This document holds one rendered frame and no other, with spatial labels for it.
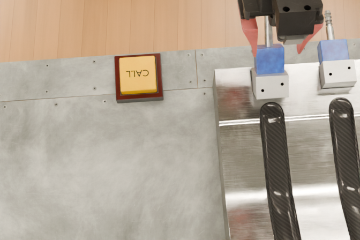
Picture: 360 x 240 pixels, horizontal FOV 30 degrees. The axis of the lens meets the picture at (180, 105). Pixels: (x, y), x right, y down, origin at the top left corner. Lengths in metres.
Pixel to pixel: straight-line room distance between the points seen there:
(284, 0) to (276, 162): 0.32
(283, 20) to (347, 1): 0.46
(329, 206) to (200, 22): 0.40
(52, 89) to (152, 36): 0.20
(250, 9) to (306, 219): 0.33
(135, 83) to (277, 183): 0.29
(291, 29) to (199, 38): 0.40
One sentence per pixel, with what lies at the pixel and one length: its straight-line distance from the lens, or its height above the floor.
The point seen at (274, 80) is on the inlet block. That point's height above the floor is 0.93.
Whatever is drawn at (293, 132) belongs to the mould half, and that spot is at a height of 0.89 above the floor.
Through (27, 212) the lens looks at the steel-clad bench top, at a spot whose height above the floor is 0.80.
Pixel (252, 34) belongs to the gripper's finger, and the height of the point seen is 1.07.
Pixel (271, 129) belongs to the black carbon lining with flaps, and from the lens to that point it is 1.06.
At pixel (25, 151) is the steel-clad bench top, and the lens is 1.16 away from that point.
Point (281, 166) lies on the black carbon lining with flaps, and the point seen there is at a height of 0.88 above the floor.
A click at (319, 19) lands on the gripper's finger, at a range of 0.91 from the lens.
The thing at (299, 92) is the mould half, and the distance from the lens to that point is 1.07.
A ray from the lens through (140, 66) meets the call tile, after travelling 1.13.
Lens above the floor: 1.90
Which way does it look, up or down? 74 degrees down
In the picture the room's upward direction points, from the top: 3 degrees counter-clockwise
